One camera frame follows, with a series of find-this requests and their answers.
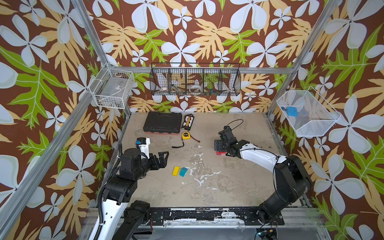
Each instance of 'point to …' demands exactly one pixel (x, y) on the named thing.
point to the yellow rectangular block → (175, 171)
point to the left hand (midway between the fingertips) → (160, 152)
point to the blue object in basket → (292, 111)
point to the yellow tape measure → (186, 136)
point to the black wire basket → (195, 79)
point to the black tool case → (163, 122)
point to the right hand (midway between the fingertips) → (220, 143)
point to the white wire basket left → (112, 87)
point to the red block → (218, 153)
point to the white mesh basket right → (315, 116)
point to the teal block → (183, 171)
